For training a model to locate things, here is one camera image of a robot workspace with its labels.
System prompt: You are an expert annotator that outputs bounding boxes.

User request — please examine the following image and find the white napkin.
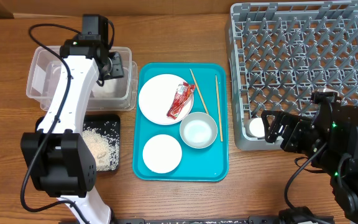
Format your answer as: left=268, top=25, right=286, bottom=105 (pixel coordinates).
left=92, top=78, right=127, bottom=98

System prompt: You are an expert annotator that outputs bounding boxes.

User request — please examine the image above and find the small white cup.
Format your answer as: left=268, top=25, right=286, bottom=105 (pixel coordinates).
left=245, top=118, right=265, bottom=138

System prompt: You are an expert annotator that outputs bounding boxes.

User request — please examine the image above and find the white rice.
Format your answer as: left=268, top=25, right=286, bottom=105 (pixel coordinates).
left=81, top=123, right=120, bottom=172

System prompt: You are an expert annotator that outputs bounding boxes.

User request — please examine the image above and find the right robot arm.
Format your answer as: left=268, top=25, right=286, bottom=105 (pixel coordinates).
left=261, top=88, right=358, bottom=223

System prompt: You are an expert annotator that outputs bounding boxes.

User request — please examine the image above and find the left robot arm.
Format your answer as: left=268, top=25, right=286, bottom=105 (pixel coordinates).
left=20, top=14, right=119, bottom=223

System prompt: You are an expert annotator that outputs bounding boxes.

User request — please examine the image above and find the large white plate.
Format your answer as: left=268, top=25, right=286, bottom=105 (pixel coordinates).
left=138, top=74, right=194, bottom=125

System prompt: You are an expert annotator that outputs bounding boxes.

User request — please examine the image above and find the black tray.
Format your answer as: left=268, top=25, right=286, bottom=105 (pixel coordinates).
left=35, top=113, right=121, bottom=172

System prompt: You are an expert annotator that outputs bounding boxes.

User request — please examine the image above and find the right wooden chopstick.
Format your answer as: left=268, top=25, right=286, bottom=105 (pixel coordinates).
left=215, top=75, right=223, bottom=142

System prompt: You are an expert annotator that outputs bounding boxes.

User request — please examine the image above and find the wooden chopstick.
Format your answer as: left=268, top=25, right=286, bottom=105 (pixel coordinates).
left=215, top=75, right=223, bottom=142
left=190, top=69, right=209, bottom=114

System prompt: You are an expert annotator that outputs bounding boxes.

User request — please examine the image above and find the red sauce packet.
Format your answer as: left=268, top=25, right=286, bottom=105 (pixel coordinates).
left=167, top=82, right=195, bottom=119

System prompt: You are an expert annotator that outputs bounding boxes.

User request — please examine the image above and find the clear plastic bin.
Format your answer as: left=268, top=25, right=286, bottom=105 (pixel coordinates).
left=26, top=47, right=138, bottom=111

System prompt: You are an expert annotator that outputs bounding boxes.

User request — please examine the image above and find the grey bowl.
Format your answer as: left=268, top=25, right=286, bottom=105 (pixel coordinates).
left=180, top=112, right=218, bottom=149

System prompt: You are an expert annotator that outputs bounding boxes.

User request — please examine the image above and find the left wooden chopstick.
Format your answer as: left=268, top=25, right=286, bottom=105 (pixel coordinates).
left=190, top=69, right=209, bottom=114

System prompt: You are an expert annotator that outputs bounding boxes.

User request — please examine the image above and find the grey dish rack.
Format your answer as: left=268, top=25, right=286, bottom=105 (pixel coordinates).
left=226, top=1, right=358, bottom=151

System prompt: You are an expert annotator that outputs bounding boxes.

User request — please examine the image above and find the teal serving tray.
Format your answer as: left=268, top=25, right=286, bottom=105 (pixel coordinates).
left=132, top=63, right=229, bottom=182

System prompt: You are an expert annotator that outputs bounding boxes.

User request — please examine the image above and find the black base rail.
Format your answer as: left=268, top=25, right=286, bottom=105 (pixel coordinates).
left=59, top=205, right=335, bottom=224

